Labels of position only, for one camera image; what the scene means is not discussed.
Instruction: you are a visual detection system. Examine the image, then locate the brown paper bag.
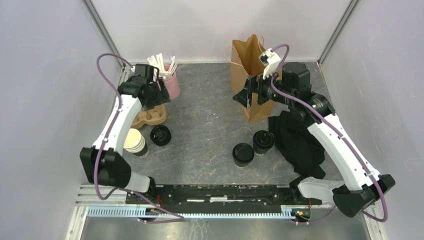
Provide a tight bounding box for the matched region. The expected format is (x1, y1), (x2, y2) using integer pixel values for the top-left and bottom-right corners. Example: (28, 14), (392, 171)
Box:
(228, 34), (276, 123)

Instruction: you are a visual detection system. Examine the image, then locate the brown cardboard cup carrier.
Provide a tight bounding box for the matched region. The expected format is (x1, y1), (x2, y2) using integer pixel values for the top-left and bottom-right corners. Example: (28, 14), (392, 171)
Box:
(131, 104), (167, 129)

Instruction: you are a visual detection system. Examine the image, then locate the black paper coffee cup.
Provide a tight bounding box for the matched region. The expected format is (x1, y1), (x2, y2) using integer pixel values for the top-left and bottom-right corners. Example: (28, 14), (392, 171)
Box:
(233, 156), (254, 168)
(253, 145), (271, 156)

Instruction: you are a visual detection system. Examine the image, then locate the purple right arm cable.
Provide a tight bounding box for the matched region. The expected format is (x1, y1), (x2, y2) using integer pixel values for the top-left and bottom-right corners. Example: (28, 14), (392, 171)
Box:
(269, 43), (389, 224)

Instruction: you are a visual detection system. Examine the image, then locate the stack of paper cups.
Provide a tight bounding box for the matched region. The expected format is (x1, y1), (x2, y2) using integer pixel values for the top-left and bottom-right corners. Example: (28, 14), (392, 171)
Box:
(123, 128), (149, 158)

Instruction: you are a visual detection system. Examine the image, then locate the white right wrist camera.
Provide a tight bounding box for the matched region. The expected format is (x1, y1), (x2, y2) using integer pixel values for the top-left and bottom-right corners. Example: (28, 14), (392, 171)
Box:
(259, 48), (281, 80)

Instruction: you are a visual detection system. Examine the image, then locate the stack of black lids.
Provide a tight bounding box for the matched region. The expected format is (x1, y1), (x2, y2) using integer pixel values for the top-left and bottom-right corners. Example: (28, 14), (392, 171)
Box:
(150, 125), (172, 147)

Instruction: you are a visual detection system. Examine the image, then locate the aluminium slotted cable duct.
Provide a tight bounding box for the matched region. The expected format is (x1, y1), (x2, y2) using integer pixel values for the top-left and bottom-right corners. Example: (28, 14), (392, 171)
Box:
(74, 185), (312, 220)

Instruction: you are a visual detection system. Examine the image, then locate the black cloth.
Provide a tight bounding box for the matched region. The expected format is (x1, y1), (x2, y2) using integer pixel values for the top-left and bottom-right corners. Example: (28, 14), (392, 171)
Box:
(268, 111), (326, 179)

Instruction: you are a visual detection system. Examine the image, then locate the pink straw holder cup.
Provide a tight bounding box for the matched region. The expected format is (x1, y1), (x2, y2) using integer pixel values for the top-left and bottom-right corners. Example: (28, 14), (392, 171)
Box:
(160, 64), (181, 100)

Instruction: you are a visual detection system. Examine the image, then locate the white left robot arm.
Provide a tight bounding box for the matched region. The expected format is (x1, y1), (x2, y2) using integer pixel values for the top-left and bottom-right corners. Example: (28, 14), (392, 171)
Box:
(79, 63), (170, 204)

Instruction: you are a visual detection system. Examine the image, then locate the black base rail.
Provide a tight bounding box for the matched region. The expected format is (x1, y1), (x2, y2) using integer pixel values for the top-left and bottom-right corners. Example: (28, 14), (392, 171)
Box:
(144, 184), (322, 214)

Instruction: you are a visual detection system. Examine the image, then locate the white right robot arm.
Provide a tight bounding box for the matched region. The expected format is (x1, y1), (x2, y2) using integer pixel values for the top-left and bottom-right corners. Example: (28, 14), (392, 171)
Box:
(233, 62), (396, 222)

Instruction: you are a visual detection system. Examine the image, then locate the white wrapped straws bundle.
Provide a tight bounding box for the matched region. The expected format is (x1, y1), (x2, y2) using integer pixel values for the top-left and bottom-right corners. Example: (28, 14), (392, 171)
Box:
(146, 53), (178, 79)

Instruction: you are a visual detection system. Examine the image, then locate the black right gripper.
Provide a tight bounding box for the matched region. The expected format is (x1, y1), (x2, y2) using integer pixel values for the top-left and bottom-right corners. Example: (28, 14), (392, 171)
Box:
(232, 66), (295, 108)

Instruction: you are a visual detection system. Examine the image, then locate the black plastic cup lid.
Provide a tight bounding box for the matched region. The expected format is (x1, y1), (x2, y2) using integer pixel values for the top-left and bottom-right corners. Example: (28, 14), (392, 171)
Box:
(232, 143), (255, 158)
(252, 130), (274, 148)

